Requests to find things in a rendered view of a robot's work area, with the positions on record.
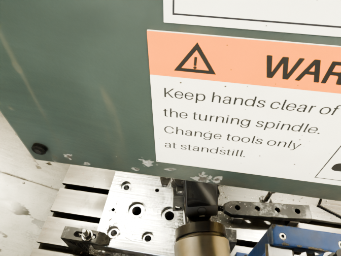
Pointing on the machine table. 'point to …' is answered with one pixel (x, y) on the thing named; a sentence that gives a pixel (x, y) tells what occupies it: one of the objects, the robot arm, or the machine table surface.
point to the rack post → (260, 248)
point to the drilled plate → (163, 243)
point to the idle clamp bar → (291, 217)
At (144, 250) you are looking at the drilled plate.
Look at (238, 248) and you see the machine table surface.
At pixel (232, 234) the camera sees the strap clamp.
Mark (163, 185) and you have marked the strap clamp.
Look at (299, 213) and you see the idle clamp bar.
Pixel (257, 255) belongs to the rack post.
